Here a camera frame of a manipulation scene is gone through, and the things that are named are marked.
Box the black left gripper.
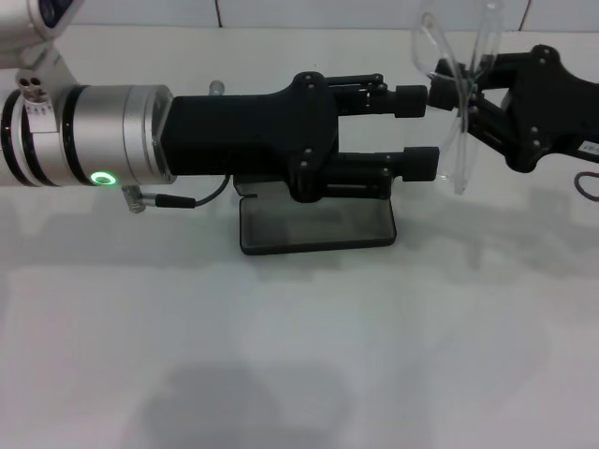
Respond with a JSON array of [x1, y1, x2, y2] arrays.
[[161, 70, 343, 205]]

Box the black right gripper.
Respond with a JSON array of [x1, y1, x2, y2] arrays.
[[430, 44, 599, 173]]

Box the clear transparent glasses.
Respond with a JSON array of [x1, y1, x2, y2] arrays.
[[409, 0, 509, 196]]

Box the black glasses case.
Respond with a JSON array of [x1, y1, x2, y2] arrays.
[[233, 172, 398, 257]]

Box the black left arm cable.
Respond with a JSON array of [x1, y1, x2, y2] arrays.
[[121, 166, 235, 215]]

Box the dark right arm cable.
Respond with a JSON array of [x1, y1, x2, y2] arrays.
[[574, 170, 599, 203]]

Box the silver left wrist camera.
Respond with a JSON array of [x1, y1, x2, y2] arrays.
[[0, 0, 89, 72]]

